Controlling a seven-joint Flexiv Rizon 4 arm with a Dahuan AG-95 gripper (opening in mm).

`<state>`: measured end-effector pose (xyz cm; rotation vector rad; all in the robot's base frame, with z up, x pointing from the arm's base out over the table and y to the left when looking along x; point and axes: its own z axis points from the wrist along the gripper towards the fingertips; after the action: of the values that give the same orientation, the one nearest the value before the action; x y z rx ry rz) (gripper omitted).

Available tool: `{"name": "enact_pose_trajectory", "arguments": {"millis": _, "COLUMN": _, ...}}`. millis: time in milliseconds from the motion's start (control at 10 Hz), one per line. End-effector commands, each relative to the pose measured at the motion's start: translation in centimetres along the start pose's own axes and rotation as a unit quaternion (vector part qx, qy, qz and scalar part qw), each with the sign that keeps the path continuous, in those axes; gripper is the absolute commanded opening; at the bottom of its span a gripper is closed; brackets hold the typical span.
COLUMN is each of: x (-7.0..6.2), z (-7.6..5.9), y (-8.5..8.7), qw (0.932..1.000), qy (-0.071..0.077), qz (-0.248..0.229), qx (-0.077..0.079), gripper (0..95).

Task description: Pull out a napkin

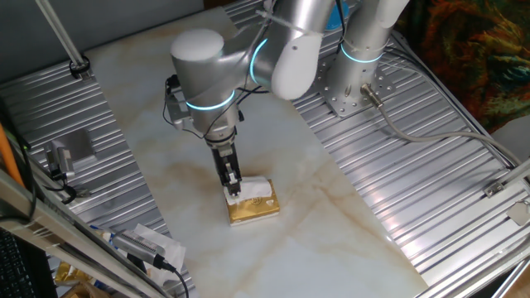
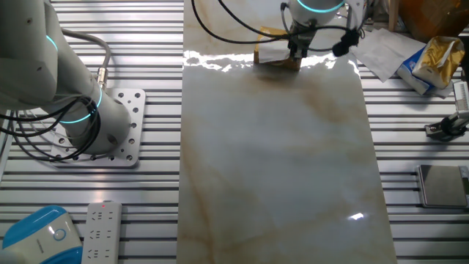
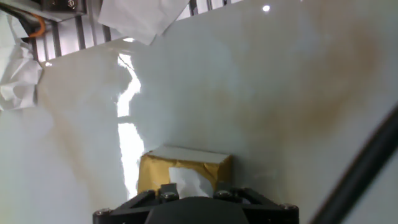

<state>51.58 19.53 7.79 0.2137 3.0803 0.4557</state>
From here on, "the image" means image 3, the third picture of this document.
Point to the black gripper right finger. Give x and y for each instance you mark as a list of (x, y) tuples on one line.
[(261, 203)]

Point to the crumpled white paper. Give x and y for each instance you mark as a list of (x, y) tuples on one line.
[(18, 68)]

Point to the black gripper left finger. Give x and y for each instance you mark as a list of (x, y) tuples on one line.
[(136, 203)]

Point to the gold tissue pack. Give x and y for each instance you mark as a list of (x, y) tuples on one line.
[(155, 172)]

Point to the aluminium frame beam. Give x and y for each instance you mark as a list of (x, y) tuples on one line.
[(46, 7)]

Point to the flat white paper sheet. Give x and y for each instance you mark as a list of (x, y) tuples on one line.
[(143, 17)]

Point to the white napkin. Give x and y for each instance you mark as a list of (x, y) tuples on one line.
[(190, 182)]

